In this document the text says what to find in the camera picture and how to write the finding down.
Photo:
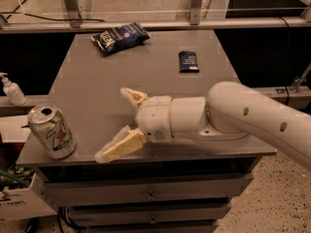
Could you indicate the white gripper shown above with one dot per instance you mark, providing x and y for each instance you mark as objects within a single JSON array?
[{"x": 154, "y": 116}]

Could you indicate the white 7up soda can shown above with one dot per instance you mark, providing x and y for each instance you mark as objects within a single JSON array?
[{"x": 50, "y": 128}]

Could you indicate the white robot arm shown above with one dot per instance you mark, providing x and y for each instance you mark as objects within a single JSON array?
[{"x": 222, "y": 120}]

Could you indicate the dark blue rxbar wrapper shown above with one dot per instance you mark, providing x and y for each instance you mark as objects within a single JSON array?
[{"x": 188, "y": 62}]

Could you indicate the grey drawer cabinet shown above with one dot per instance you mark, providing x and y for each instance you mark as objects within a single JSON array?
[{"x": 179, "y": 187}]

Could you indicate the blue chip bag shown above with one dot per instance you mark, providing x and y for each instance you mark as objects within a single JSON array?
[{"x": 120, "y": 38}]

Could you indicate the white pump bottle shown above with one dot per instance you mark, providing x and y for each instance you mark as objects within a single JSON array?
[{"x": 12, "y": 91}]

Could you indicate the white cardboard box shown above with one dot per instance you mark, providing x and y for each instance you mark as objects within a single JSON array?
[{"x": 24, "y": 202}]

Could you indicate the left metal bracket post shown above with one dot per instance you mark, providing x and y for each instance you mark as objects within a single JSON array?
[{"x": 73, "y": 13}]

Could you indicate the metal bracket post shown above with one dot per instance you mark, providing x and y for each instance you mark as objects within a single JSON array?
[
  {"x": 195, "y": 11},
  {"x": 73, "y": 13}
]

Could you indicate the right metal bracket post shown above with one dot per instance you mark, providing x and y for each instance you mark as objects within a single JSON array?
[{"x": 195, "y": 11}]

